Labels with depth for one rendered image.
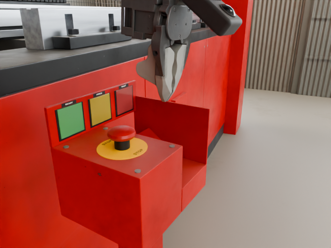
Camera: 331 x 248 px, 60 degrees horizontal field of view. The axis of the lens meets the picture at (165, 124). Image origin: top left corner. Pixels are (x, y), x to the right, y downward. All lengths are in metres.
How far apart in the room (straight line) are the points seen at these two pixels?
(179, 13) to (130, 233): 0.30
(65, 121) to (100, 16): 0.56
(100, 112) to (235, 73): 1.92
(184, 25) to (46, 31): 0.43
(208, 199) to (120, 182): 1.31
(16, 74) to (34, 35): 0.24
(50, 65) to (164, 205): 0.36
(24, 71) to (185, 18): 0.30
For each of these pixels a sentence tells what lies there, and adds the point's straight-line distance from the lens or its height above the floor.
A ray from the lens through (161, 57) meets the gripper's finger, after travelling 0.41.
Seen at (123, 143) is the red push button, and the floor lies 0.79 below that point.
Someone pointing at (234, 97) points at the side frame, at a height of 0.32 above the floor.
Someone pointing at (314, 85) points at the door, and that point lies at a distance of 3.96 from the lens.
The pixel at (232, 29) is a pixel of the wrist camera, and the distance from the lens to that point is 0.40.
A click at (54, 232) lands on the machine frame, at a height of 0.50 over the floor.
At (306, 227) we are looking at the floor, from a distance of 1.61.
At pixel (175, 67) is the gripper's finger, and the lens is 0.45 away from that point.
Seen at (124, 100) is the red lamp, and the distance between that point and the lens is 0.53.
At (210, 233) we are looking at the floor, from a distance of 1.44.
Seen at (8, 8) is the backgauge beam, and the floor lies 0.97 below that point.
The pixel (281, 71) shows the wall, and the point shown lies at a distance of 3.98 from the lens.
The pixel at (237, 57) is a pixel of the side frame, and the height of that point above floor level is 0.64.
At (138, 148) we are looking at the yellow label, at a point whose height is 0.78.
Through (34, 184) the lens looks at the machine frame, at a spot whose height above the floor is 0.64.
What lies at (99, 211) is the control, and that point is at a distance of 0.42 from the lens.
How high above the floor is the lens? 0.96
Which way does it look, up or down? 21 degrees down
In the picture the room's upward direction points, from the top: straight up
